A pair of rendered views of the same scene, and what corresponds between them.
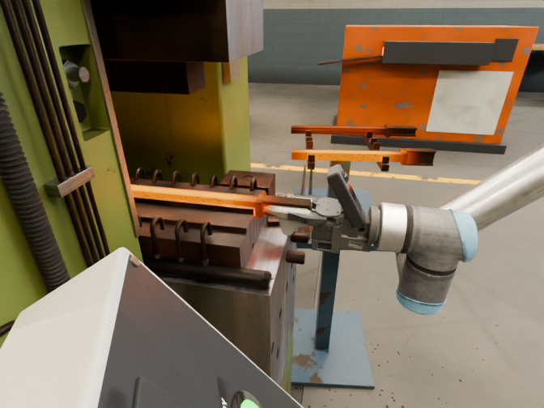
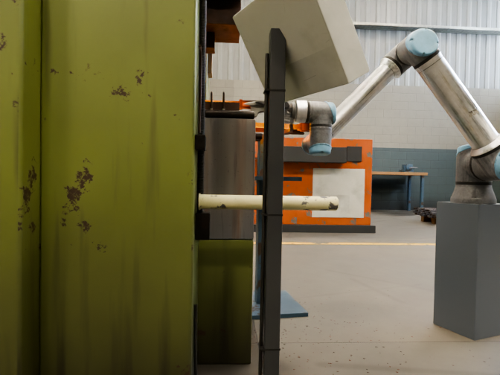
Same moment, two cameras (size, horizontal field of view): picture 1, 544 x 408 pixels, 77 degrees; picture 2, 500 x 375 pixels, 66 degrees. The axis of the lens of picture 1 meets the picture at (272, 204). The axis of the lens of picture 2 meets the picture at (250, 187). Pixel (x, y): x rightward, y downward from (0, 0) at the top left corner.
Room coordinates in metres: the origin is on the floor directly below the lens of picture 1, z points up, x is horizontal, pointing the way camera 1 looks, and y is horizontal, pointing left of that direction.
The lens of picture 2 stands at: (-0.96, 0.39, 0.69)
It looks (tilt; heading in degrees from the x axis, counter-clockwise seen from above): 1 degrees down; 345
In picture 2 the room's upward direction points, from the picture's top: 1 degrees clockwise
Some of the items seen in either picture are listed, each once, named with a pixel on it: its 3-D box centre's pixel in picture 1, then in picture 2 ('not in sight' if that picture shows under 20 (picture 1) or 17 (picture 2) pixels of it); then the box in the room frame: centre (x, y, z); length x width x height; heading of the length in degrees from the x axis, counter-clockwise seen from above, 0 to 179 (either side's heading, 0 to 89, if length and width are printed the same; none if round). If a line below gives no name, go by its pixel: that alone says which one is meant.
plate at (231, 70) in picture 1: (230, 42); (210, 57); (0.90, 0.10, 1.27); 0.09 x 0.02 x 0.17; 169
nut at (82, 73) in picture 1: (76, 92); not in sight; (0.40, 0.22, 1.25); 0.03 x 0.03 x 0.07; 79
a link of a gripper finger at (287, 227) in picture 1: (286, 222); (254, 109); (0.56, -0.03, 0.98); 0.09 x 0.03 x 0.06; 81
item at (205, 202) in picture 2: not in sight; (268, 202); (0.21, 0.01, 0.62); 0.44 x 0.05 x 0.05; 79
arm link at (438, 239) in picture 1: (435, 234); (320, 113); (0.52, -0.30, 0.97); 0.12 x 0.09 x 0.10; 79
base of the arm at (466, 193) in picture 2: not in sight; (472, 192); (0.54, -1.10, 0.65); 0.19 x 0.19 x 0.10
